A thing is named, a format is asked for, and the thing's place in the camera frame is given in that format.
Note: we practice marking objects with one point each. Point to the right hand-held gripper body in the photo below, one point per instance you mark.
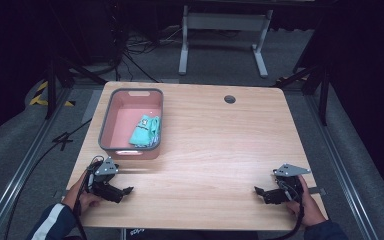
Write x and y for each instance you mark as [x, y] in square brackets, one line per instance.
[286, 188]

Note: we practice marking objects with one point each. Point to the aluminium floor rail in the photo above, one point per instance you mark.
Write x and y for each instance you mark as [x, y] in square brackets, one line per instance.
[343, 166]
[16, 180]

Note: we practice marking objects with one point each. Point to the black tripod stand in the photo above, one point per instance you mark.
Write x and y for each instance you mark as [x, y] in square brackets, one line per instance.
[323, 93]
[51, 86]

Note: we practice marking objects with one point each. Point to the person's left hand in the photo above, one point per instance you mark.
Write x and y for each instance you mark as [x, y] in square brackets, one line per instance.
[80, 196]

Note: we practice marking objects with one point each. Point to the grey table grommet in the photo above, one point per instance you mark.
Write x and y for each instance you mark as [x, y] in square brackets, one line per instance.
[229, 99]

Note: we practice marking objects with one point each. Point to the person's right hand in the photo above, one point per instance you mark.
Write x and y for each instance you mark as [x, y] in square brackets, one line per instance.
[308, 206]

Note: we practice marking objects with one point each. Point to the white metal desk frame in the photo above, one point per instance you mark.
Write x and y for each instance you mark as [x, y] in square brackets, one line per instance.
[225, 21]

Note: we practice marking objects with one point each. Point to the pink basket with grey rim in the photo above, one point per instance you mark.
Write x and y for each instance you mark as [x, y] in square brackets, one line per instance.
[126, 113]

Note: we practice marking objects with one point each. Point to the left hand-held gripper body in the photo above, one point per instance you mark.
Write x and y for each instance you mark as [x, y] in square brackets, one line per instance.
[106, 186]

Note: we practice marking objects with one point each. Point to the yellow black hazard tape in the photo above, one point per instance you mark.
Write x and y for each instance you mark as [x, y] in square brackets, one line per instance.
[36, 98]

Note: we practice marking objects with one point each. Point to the teal socks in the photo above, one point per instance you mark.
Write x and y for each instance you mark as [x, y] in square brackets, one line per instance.
[145, 131]

